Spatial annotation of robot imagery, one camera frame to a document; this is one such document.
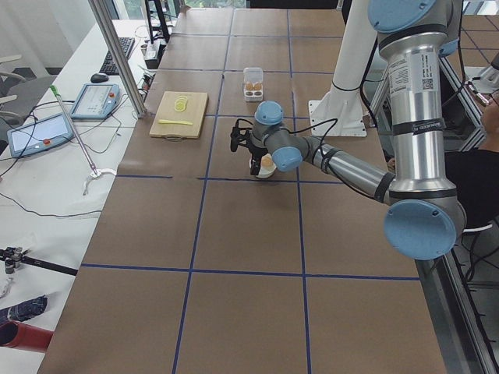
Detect aluminium frame post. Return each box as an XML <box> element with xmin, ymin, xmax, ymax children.
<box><xmin>88</xmin><ymin>0</ymin><xmax>147</xmax><ymax>118</ymax></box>

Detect near teach pendant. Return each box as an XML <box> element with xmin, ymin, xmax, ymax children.
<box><xmin>7</xmin><ymin>114</ymin><xmax>74</xmax><ymax>158</ymax></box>

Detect wooden cutting board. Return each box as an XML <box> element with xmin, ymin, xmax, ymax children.
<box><xmin>149</xmin><ymin>91</ymin><xmax>208</xmax><ymax>139</ymax></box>

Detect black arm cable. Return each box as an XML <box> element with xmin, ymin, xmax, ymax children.
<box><xmin>296</xmin><ymin>118</ymin><xmax>338</xmax><ymax>172</ymax></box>

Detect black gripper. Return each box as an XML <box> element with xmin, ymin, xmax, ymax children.
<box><xmin>249</xmin><ymin>143</ymin><xmax>268</xmax><ymax>175</ymax></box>

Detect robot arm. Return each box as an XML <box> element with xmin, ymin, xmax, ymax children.
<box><xmin>231</xmin><ymin>1</ymin><xmax>466</xmax><ymax>260</ymax></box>

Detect clear plastic egg box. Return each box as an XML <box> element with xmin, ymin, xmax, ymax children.
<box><xmin>242</xmin><ymin>67</ymin><xmax>264</xmax><ymax>102</ymax></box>

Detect grabber stick with green handle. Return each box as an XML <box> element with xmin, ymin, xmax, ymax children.
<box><xmin>50</xmin><ymin>85</ymin><xmax>117</xmax><ymax>196</ymax></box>

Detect far teach pendant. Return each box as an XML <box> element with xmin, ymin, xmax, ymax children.
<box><xmin>70</xmin><ymin>83</ymin><xmax>120</xmax><ymax>121</ymax></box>

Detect white paper bowl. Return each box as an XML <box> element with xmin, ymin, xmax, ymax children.
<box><xmin>256</xmin><ymin>161</ymin><xmax>277</xmax><ymax>179</ymax></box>

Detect black computer mouse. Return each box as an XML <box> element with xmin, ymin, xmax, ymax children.
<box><xmin>90</xmin><ymin>72</ymin><xmax>109</xmax><ymax>83</ymax></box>

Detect yellow plastic knife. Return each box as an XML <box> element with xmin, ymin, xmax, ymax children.
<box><xmin>157</xmin><ymin>119</ymin><xmax>193</xmax><ymax>125</ymax></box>

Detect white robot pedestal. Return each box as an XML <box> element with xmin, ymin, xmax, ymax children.
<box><xmin>309</xmin><ymin>0</ymin><xmax>377</xmax><ymax>137</ymax></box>

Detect red cylinder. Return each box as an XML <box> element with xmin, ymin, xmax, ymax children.
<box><xmin>1</xmin><ymin>321</ymin><xmax>53</xmax><ymax>353</ymax></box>

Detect seated person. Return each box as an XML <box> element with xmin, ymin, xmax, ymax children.
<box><xmin>445</xmin><ymin>90</ymin><xmax>498</xmax><ymax>230</ymax></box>

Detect teach pendant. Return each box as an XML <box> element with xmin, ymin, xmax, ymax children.
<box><xmin>7</xmin><ymin>114</ymin><xmax>74</xmax><ymax>158</ymax></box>
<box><xmin>70</xmin><ymin>83</ymin><xmax>120</xmax><ymax>121</ymax></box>

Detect black keyboard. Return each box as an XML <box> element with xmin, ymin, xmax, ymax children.
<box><xmin>98</xmin><ymin>37</ymin><xmax>136</xmax><ymax>76</ymax></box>

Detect black tripod clamp rod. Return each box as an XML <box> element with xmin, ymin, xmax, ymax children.
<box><xmin>0</xmin><ymin>247</ymin><xmax>78</xmax><ymax>276</ymax></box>

